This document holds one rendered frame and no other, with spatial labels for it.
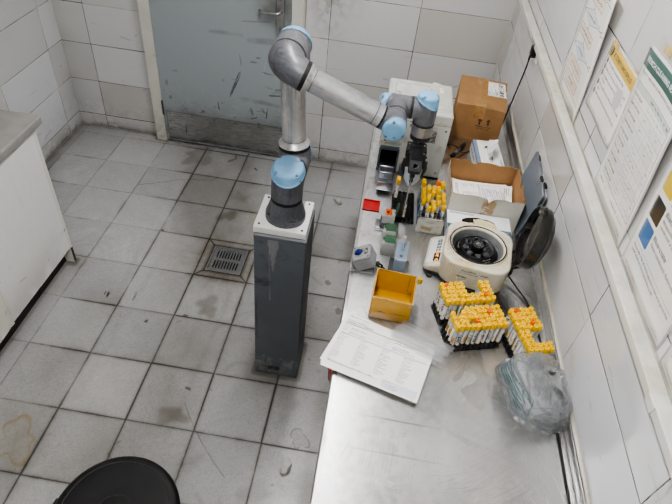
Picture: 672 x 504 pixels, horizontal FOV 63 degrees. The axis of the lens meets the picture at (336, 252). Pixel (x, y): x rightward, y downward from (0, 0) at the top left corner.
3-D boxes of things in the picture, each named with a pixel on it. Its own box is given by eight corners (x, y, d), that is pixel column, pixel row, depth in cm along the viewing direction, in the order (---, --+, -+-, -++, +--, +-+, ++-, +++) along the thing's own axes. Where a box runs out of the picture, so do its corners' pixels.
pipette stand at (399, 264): (389, 259, 200) (394, 238, 193) (408, 263, 199) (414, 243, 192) (385, 278, 192) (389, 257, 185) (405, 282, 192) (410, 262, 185)
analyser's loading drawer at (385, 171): (379, 161, 241) (381, 151, 238) (394, 164, 241) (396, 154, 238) (375, 189, 226) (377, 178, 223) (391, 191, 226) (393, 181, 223)
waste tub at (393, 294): (373, 288, 188) (377, 267, 181) (412, 296, 187) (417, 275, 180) (367, 317, 179) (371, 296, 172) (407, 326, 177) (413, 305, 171)
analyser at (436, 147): (380, 136, 261) (390, 76, 240) (437, 145, 260) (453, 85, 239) (374, 173, 238) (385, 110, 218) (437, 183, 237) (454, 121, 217)
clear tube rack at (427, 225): (416, 199, 227) (419, 185, 222) (440, 203, 227) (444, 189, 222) (414, 231, 212) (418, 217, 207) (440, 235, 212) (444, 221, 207)
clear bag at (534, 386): (487, 361, 170) (505, 323, 157) (539, 358, 173) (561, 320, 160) (518, 439, 152) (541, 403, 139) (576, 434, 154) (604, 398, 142)
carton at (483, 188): (441, 186, 236) (449, 156, 225) (508, 196, 235) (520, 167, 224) (442, 222, 218) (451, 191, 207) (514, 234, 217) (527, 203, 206)
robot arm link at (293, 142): (275, 183, 206) (267, 37, 169) (283, 161, 216) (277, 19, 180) (307, 186, 205) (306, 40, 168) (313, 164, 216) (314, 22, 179)
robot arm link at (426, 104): (416, 86, 185) (441, 90, 184) (410, 115, 192) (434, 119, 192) (415, 97, 179) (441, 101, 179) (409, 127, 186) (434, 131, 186)
